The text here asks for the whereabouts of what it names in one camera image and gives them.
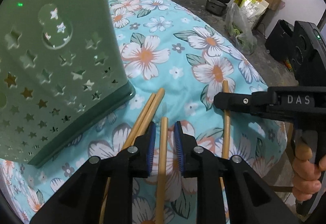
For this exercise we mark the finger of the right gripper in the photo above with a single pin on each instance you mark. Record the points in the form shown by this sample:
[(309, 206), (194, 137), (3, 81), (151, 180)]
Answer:
[(257, 104)]

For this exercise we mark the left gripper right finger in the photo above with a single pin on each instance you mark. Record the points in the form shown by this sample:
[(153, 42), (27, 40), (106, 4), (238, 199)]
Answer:
[(228, 190)]

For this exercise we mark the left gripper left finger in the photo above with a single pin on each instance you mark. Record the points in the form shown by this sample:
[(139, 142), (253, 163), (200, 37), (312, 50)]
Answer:
[(101, 191)]

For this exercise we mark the bamboo chopstick pair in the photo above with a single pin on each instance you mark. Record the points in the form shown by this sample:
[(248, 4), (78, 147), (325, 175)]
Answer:
[(128, 143), (149, 113)]

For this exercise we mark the right hand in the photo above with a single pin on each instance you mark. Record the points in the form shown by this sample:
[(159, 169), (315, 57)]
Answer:
[(306, 174)]

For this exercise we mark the black speaker box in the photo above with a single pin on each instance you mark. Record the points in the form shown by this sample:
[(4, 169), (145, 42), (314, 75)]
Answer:
[(279, 43)]

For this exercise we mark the clear plastic vegetable bag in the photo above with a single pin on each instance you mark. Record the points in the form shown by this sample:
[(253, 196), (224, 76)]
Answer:
[(239, 30)]

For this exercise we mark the floral blue tablecloth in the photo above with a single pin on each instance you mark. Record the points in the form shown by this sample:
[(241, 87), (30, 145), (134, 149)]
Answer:
[(186, 77)]

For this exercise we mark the yellow green snack bag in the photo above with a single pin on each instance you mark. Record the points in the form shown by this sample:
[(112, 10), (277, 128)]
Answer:
[(253, 10)]

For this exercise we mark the black rice cooker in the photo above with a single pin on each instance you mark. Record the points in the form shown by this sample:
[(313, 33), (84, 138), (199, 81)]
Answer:
[(217, 7)]

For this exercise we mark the green star-holed utensil holder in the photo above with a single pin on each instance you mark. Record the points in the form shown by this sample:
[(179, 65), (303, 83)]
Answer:
[(61, 72)]

